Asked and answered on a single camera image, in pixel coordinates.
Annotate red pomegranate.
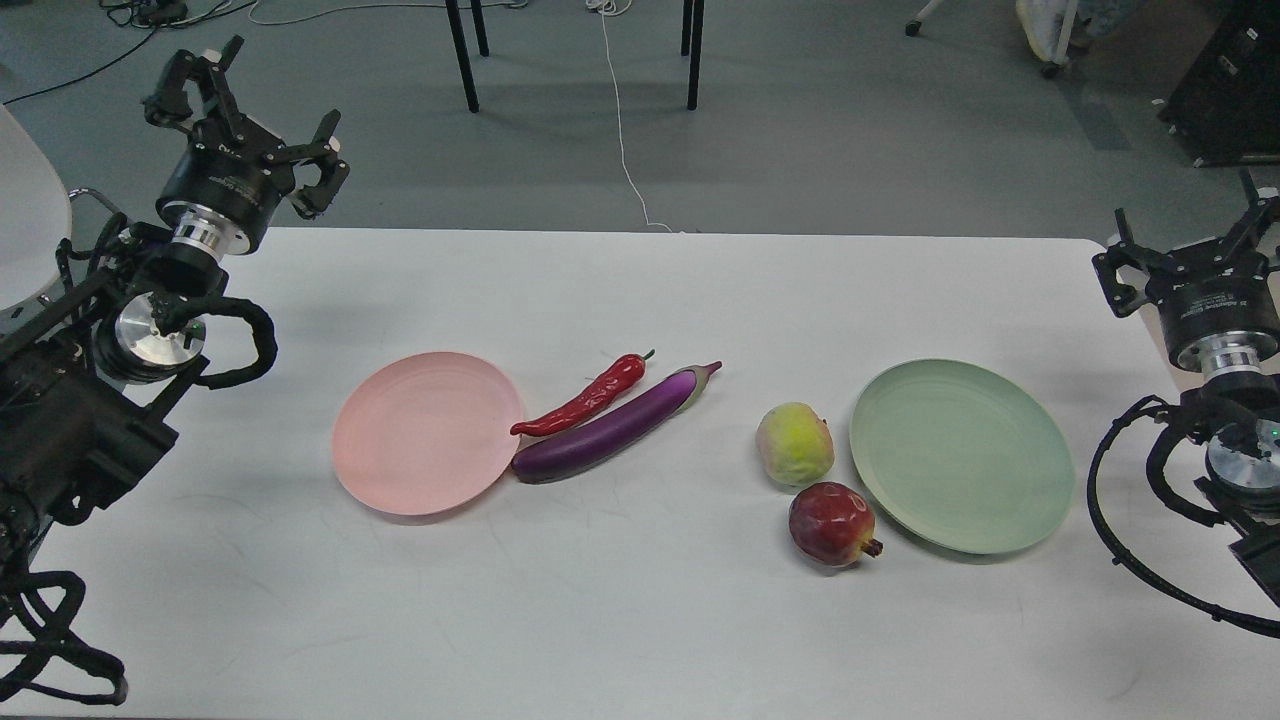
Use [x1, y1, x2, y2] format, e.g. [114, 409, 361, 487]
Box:
[788, 480, 883, 568]

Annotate black floor cables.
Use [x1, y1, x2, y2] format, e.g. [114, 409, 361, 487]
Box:
[0, 0, 261, 106]

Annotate red chili pepper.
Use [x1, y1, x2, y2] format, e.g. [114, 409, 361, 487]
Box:
[509, 348, 655, 438]

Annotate black table leg left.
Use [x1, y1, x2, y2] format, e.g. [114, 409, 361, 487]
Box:
[444, 1, 490, 114]

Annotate purple eggplant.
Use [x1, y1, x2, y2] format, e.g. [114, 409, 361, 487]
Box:
[509, 361, 723, 484]

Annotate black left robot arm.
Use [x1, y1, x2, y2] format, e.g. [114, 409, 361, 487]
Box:
[1, 36, 349, 705]

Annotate black equipment box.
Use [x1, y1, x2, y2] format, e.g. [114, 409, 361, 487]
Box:
[1158, 1, 1279, 167]

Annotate pink plate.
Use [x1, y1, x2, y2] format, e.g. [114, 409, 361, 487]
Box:
[330, 351, 524, 516]

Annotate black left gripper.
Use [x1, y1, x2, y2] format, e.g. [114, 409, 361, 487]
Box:
[143, 36, 349, 255]

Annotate green plate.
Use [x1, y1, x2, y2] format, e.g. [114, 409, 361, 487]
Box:
[847, 359, 1076, 555]

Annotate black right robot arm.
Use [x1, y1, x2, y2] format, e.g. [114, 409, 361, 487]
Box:
[1085, 169, 1279, 638]

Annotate white floor cable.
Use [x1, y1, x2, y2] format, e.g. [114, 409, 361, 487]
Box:
[585, 0, 686, 234]

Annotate rolling chair base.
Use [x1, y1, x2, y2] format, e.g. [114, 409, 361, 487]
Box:
[905, 0, 1146, 79]

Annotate yellow green peach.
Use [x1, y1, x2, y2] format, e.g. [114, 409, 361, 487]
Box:
[755, 402, 835, 488]

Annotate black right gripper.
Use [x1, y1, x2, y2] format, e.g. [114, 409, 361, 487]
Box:
[1091, 168, 1279, 373]

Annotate black table leg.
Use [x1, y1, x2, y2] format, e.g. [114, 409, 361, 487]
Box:
[680, 0, 707, 111]
[444, 1, 490, 114]

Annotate black table leg right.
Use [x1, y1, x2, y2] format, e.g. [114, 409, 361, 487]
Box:
[680, 0, 707, 111]

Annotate white chair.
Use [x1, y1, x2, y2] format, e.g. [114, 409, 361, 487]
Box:
[1, 108, 120, 318]

